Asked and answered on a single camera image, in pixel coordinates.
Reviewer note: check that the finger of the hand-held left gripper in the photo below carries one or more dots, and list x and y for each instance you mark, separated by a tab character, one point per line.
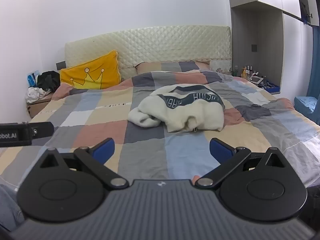
42	129

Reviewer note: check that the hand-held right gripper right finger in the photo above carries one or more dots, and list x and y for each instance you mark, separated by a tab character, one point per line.
220	151

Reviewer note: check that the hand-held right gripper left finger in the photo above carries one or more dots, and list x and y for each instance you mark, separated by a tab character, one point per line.
103	151

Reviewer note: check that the white sweater with dark stripes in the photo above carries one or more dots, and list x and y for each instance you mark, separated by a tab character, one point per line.
190	112

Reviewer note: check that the wooden bedside table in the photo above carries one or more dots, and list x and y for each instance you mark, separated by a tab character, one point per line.
37	108

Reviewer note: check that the white crumpled cloth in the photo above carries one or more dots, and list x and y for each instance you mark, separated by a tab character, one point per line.
35	93

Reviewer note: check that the patchwork checked duvet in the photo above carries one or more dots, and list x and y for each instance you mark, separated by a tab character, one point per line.
142	155

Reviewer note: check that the black cloth pile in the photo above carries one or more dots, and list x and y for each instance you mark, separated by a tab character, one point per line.
48	80

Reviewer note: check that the blue bottle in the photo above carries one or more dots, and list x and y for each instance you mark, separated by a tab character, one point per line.
31	80

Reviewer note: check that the amber bottle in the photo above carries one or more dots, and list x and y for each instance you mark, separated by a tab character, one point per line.
244	74

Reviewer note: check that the white tablet device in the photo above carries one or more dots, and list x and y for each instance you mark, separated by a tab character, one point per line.
257	79

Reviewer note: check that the blue tray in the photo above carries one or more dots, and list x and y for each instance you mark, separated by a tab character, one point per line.
271	88

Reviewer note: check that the green bottle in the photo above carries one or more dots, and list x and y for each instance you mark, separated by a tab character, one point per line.
235	72

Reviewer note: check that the floral pillow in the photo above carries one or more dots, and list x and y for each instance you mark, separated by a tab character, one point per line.
221	67

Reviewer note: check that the yellow crown pillow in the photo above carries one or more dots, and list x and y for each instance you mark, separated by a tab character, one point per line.
110	65

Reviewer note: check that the patchwork checked pillow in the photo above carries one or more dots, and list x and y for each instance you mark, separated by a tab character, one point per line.
175	66

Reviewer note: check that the cream quilted headboard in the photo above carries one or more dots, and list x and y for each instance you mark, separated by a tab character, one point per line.
162	45

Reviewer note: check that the blue curtain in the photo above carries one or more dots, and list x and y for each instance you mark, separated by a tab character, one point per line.
314	67

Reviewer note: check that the grey and white wardrobe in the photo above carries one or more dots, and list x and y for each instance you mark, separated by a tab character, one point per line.
262	25

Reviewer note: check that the dark wall socket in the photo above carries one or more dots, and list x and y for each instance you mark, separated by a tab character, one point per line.
60	65

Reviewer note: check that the dark wall switch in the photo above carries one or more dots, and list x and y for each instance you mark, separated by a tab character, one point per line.
254	48

